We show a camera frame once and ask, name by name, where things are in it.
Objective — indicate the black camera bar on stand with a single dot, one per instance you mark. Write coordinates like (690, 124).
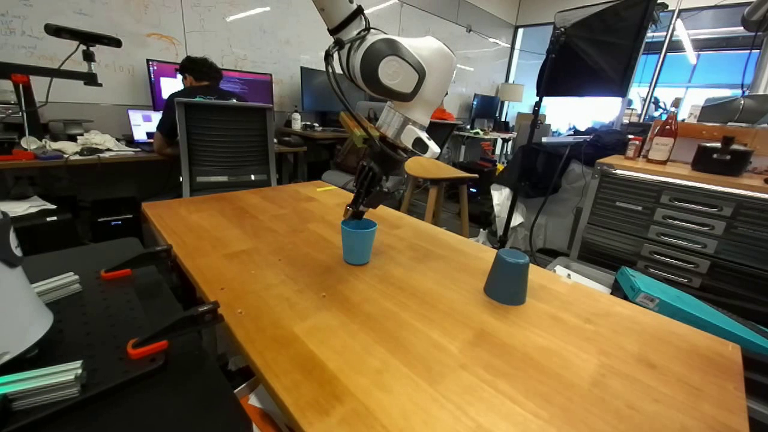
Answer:
(79, 36)

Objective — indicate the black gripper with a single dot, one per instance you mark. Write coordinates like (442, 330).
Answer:
(387, 159)

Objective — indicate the grey storage box white lid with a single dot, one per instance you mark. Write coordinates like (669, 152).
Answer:
(578, 276)

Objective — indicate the seated person in dark shirt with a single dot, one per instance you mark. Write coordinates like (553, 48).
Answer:
(192, 89)

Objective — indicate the wooden three-legged stool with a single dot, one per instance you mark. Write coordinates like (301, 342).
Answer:
(434, 179)

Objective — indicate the black softbox studio light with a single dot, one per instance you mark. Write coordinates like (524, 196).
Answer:
(596, 48)

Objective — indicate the teal flat case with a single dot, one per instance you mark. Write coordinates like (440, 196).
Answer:
(687, 308)

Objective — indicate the white shade table lamp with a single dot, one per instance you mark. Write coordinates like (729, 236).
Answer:
(510, 95)

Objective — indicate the dark computer monitor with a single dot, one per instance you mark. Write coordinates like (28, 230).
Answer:
(319, 89)

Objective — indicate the light blue plastic cup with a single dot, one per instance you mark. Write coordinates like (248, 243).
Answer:
(358, 243)

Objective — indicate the aluminium extrusion bar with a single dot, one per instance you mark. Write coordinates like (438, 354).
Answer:
(38, 384)
(56, 286)

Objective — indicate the wide desk monitor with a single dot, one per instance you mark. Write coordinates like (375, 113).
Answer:
(252, 86)

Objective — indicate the grey drawer cabinet wooden top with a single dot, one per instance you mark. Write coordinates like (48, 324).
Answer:
(687, 232)

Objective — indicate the open laptop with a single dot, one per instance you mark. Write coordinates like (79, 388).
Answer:
(144, 126)

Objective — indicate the black light stand pole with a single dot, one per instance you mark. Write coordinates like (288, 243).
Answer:
(524, 177)

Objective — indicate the amber glass bottle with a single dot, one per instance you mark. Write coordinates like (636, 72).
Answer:
(662, 141)

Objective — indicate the dark blue upturned cup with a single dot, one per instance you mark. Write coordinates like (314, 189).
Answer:
(506, 276)

